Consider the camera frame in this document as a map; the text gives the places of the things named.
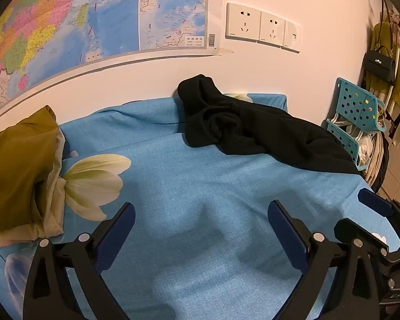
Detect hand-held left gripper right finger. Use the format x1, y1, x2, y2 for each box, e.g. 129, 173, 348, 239
267, 200, 381, 320

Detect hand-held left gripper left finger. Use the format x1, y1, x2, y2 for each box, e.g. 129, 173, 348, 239
23, 202, 136, 320

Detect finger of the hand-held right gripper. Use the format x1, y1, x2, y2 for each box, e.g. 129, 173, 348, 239
357, 188, 400, 241
334, 218, 391, 258

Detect black garment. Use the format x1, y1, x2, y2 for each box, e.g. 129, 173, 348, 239
177, 74, 364, 175

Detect white bags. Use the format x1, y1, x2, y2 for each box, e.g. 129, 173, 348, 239
331, 111, 385, 174

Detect cream folded garment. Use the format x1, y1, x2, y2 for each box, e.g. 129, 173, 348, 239
0, 128, 67, 250

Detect blue floral bed sheet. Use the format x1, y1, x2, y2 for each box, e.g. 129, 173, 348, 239
0, 93, 400, 320

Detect teal plastic storage rack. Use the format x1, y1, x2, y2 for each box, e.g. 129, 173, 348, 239
324, 77, 387, 170

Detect olive folded garment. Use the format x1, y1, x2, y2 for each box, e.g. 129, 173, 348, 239
0, 105, 59, 234

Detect black handbag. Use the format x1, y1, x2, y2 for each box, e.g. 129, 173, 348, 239
362, 45, 397, 85

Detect hanging plush toy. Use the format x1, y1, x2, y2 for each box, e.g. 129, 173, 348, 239
388, 8, 400, 45

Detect white wall socket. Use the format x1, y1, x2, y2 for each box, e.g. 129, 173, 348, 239
258, 11, 286, 45
226, 2, 262, 41

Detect colourful wall map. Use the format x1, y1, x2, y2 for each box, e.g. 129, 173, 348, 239
0, 0, 234, 125

